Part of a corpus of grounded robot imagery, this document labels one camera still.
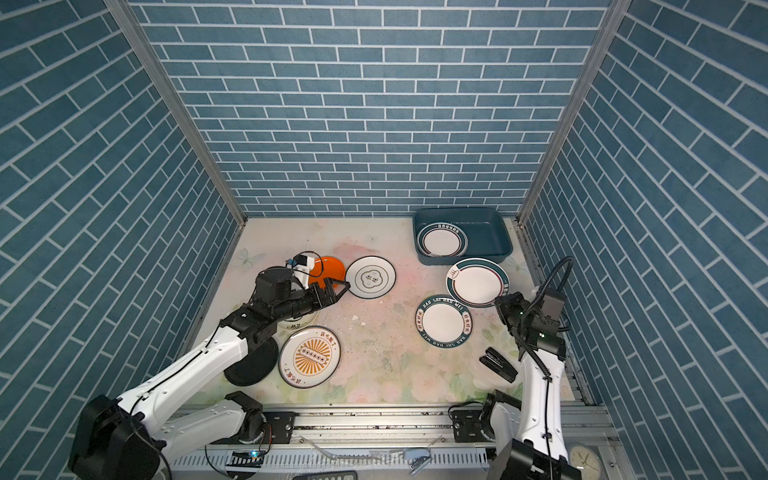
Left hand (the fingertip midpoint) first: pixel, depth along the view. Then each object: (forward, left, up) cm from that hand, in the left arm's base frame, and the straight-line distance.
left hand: (342, 290), depth 78 cm
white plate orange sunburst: (-10, +11, -19) cm, 24 cm away
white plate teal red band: (+8, -40, -9) cm, 41 cm away
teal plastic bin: (+39, -52, -18) cm, 67 cm away
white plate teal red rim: (+33, -33, -17) cm, 49 cm away
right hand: (0, -41, -2) cm, 41 cm away
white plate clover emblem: (+16, -6, -18) cm, 25 cm away
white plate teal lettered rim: (+1, -30, -21) cm, 37 cm away
